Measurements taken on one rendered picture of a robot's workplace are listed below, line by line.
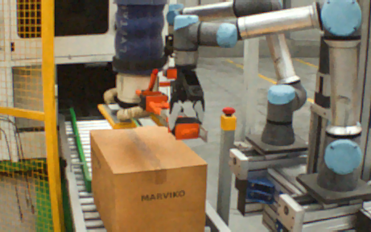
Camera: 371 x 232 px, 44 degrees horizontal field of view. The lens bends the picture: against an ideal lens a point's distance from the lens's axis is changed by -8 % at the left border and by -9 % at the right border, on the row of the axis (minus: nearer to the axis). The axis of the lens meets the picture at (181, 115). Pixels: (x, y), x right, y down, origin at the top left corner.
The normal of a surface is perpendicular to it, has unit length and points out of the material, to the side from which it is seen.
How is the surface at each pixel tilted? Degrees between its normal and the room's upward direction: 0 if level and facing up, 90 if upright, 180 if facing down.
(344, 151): 97
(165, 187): 90
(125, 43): 75
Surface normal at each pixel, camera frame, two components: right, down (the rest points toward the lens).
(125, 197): 0.34, 0.25
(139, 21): 0.01, -0.07
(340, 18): -0.31, 0.12
